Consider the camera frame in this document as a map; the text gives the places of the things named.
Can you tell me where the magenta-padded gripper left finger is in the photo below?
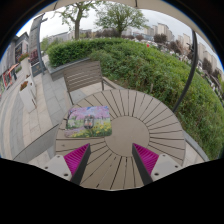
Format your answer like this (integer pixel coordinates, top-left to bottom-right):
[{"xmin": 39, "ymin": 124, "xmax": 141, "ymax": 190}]
[{"xmin": 41, "ymin": 143, "xmax": 92, "ymax": 186}]

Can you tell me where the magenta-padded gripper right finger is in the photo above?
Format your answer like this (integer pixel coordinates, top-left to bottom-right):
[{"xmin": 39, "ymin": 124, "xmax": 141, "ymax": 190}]
[{"xmin": 131, "ymin": 143, "xmax": 184, "ymax": 186}]

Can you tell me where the white flower planter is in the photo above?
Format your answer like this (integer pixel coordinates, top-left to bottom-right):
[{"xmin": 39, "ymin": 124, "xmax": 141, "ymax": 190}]
[
  {"xmin": 18, "ymin": 80, "xmax": 37, "ymax": 114},
  {"xmin": 17, "ymin": 52, "xmax": 33, "ymax": 76}
]

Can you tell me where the brown slatted chair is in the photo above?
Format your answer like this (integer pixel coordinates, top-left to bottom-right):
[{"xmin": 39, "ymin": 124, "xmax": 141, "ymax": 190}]
[{"xmin": 62, "ymin": 60, "xmax": 118, "ymax": 106}]

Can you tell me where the green hedge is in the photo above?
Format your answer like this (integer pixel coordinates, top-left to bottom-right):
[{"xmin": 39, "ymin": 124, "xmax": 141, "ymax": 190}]
[{"xmin": 46, "ymin": 37, "xmax": 224, "ymax": 159}]

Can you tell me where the dark curved umbrella pole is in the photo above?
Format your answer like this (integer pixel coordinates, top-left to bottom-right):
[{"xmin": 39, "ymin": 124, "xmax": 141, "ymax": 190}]
[{"xmin": 171, "ymin": 29, "xmax": 199, "ymax": 114}]

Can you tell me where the tall grey sign pillar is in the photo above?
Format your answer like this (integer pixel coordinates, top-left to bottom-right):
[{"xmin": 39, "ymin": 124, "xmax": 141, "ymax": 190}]
[{"xmin": 28, "ymin": 13, "xmax": 48, "ymax": 76}]

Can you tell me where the thin-crowned tree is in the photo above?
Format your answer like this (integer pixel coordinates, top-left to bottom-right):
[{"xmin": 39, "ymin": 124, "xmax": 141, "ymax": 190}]
[{"xmin": 54, "ymin": 1, "xmax": 101, "ymax": 41}]

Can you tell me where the round-crowned tree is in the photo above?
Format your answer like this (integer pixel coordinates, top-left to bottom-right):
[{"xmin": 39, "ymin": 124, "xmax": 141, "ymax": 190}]
[{"xmin": 94, "ymin": 2, "xmax": 149, "ymax": 38}]

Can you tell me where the beige umbrella canopy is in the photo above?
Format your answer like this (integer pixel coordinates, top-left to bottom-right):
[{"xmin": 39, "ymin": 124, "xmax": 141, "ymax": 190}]
[{"xmin": 39, "ymin": 0, "xmax": 218, "ymax": 51}]

